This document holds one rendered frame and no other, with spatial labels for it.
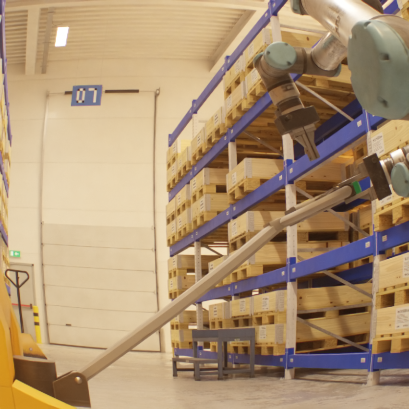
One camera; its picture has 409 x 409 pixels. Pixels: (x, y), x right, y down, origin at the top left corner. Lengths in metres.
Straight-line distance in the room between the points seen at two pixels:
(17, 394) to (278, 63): 1.23
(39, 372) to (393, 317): 3.01
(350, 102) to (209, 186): 2.74
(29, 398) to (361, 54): 1.04
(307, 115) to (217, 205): 7.50
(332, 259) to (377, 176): 3.67
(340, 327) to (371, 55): 6.13
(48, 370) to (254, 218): 5.98
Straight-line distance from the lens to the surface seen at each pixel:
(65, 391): 1.85
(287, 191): 6.71
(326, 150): 5.81
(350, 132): 5.35
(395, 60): 0.89
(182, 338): 11.28
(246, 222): 7.64
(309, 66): 2.04
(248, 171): 7.74
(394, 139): 4.50
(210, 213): 9.55
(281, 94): 2.12
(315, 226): 7.84
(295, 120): 2.12
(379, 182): 1.99
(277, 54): 2.01
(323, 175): 8.02
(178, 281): 11.26
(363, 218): 7.83
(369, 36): 0.92
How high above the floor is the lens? 0.55
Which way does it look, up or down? 11 degrees up
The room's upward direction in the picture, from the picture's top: 1 degrees counter-clockwise
